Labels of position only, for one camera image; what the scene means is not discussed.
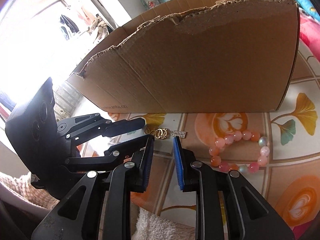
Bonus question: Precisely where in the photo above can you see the white fluffy towel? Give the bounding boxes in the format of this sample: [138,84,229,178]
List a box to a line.
[131,206,195,239]

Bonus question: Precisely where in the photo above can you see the brown cardboard box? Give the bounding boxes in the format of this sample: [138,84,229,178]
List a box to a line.
[68,0,300,113]

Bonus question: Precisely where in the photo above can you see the pink floral blanket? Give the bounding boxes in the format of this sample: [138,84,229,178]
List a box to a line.
[300,10,320,61]

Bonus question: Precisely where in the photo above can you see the pink orange bead bracelet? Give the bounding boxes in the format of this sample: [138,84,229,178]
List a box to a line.
[208,129,271,174]

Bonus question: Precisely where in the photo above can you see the gold link clasp jewelry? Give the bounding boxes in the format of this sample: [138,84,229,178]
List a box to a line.
[155,128,170,140]

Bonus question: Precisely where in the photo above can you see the hanging clothes on rack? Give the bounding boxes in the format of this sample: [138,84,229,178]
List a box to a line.
[59,14,113,44]

